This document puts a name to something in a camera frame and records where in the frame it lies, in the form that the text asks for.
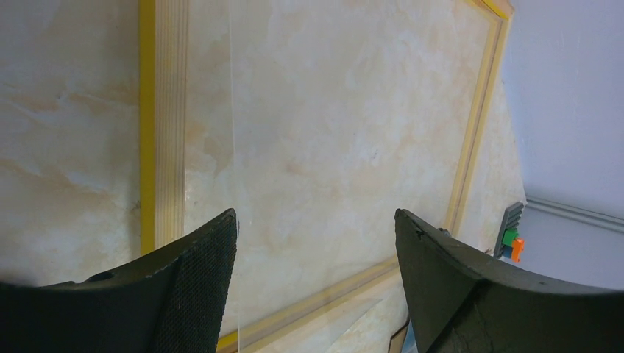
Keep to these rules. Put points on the building photo print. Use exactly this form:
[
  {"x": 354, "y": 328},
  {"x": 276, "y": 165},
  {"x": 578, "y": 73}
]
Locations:
[{"x": 409, "y": 345}]

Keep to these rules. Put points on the yellow wooden picture frame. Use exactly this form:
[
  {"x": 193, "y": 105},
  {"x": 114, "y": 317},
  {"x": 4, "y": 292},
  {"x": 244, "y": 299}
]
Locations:
[{"x": 314, "y": 121}]

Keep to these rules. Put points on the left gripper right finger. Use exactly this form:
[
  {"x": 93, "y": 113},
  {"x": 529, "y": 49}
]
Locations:
[{"x": 463, "y": 300}]

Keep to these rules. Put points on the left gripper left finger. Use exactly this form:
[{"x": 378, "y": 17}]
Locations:
[{"x": 169, "y": 300}]

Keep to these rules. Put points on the orange curved block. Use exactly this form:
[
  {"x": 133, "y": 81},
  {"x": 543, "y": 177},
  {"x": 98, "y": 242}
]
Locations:
[{"x": 517, "y": 246}]

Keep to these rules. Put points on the brown cardboard backing board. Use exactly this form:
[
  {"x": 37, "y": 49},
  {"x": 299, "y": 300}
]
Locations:
[{"x": 397, "y": 340}]

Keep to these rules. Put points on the green block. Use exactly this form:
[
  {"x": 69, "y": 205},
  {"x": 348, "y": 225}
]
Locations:
[{"x": 509, "y": 236}]

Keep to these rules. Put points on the grey building block plate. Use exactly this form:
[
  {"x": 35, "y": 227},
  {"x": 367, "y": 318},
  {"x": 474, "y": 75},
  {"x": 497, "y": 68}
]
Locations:
[{"x": 511, "y": 220}]

